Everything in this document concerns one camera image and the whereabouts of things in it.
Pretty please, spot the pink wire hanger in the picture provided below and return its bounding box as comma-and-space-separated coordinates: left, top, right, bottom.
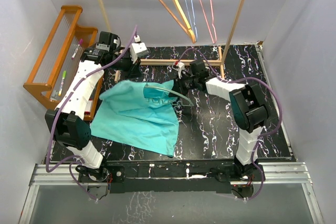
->
198, 0, 217, 44

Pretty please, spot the green plastic hanger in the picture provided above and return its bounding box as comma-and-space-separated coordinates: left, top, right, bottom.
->
143, 83, 195, 108

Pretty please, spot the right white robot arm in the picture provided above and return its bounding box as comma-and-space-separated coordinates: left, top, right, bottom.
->
172, 60, 269, 180

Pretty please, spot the orange wooden tiered rack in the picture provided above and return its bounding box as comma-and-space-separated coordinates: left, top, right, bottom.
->
23, 5, 98, 109

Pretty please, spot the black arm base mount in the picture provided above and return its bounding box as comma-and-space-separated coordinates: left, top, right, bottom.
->
76, 159, 266, 194

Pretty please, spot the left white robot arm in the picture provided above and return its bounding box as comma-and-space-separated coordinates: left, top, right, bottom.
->
45, 30, 142, 182

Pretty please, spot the grey small block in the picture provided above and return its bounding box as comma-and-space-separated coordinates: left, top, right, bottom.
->
50, 90, 59, 101

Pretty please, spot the red white eraser box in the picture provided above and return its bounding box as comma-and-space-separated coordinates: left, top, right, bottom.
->
85, 100, 94, 116

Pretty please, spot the green cap marker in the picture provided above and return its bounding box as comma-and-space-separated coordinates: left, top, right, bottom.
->
58, 70, 67, 97

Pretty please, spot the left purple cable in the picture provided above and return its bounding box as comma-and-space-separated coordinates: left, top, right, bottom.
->
46, 24, 139, 201

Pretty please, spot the purple cap marker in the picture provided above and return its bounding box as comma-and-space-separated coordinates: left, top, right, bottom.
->
71, 39, 83, 60

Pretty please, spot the blue wire hanger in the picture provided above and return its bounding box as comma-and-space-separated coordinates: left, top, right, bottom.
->
184, 0, 198, 40

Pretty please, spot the teal t shirt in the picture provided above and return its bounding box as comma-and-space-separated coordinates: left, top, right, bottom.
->
90, 80, 179, 157

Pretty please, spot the wooden clothes rack frame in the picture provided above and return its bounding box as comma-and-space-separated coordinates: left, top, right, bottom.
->
97, 0, 245, 77

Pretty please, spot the purple cable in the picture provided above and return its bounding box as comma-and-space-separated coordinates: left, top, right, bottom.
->
46, 24, 139, 201
178, 48, 284, 201

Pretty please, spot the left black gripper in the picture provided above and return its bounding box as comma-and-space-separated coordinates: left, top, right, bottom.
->
108, 50, 143, 81

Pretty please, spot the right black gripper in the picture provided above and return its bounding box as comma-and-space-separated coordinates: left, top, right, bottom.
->
169, 73, 198, 98

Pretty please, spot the aluminium rail frame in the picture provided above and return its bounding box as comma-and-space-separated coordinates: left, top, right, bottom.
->
19, 163, 324, 223

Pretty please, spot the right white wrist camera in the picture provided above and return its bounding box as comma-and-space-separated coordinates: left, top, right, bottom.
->
172, 60, 185, 79

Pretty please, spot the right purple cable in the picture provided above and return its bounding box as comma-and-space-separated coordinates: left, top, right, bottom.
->
178, 48, 284, 201

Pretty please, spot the wooden hanger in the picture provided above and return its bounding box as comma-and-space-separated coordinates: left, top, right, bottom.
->
158, 0, 196, 44

